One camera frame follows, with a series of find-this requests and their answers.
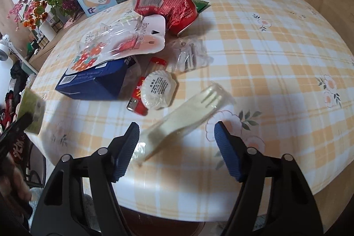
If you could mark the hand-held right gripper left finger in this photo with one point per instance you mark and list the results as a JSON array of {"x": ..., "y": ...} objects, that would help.
[{"x": 127, "y": 153}]

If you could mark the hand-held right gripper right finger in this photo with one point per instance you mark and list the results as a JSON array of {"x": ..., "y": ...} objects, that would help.
[{"x": 228, "y": 147}]

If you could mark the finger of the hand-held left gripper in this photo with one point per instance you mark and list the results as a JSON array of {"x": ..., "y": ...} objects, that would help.
[{"x": 16, "y": 126}]

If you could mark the olive green packet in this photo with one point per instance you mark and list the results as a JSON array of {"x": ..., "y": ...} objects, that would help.
[{"x": 33, "y": 111}]

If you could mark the white plastic fork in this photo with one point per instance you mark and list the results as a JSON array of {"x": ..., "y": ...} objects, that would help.
[{"x": 177, "y": 122}]

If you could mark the crushed red drink can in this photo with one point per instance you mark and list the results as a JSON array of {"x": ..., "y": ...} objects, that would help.
[{"x": 166, "y": 1}]

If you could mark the person's left hand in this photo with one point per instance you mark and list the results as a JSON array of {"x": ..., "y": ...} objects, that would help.
[{"x": 12, "y": 179}]

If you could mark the red lighter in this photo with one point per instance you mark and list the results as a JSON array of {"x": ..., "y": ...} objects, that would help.
[{"x": 135, "y": 95}]

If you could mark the white shell-shaped packet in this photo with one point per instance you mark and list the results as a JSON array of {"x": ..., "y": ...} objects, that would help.
[{"x": 159, "y": 89}]

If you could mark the yellow checked floral tablecloth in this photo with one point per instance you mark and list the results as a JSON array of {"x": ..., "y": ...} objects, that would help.
[{"x": 276, "y": 86}]

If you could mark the dark blue cardboard box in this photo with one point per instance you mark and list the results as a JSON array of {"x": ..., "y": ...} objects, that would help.
[{"x": 88, "y": 84}]

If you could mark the small white fan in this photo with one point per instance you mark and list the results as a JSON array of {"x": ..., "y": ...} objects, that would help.
[{"x": 4, "y": 48}]

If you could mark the floral sticker blister pack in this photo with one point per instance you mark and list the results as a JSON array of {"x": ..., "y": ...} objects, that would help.
[{"x": 85, "y": 57}]

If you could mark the clear plastic bag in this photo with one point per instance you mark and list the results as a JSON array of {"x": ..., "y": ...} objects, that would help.
[{"x": 188, "y": 55}]

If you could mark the white hook blister pack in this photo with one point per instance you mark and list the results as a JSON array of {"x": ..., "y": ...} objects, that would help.
[{"x": 152, "y": 39}]

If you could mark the dark green tea packet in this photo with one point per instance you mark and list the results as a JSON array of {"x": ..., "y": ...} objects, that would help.
[{"x": 202, "y": 5}]

